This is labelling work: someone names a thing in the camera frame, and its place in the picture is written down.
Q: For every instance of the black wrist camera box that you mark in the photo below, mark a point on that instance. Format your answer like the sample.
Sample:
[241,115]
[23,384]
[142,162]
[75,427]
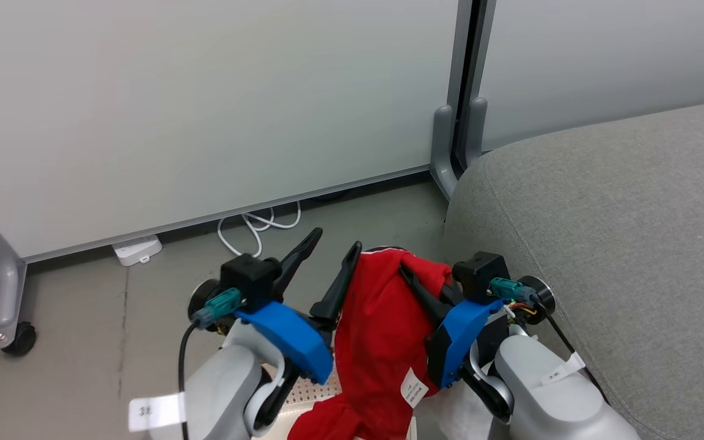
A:
[248,275]
[480,272]

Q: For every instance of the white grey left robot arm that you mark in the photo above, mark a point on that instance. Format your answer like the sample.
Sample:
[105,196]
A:
[223,391]

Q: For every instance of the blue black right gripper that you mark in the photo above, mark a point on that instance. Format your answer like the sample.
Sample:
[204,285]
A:
[465,336]

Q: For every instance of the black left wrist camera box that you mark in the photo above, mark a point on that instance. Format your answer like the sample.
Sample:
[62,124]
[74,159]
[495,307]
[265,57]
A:
[248,275]

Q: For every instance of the black caster wheel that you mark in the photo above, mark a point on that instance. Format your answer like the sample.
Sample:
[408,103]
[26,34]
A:
[21,340]

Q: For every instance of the cream perforated laundry basket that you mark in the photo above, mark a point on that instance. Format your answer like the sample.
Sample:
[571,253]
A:
[306,391]

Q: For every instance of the wide frosted partition panel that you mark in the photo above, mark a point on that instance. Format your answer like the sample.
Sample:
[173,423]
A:
[205,91]

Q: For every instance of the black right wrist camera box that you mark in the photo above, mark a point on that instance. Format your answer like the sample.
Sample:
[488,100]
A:
[480,272]

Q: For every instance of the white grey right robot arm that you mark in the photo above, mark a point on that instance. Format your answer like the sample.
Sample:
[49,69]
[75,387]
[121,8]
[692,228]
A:
[547,403]

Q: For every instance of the narrow frosted partition panel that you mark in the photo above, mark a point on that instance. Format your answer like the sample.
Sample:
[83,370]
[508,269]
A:
[602,61]

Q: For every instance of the white power strip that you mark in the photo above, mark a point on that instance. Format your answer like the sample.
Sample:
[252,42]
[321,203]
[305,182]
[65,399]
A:
[137,249]

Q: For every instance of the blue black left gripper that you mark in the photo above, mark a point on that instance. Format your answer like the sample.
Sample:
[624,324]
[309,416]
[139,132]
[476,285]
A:
[294,342]

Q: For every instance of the grey fabric sofa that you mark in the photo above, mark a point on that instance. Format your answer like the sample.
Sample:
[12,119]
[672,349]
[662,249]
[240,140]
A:
[621,244]

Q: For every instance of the red basketball shorts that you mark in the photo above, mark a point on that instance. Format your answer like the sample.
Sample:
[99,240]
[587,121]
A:
[376,342]

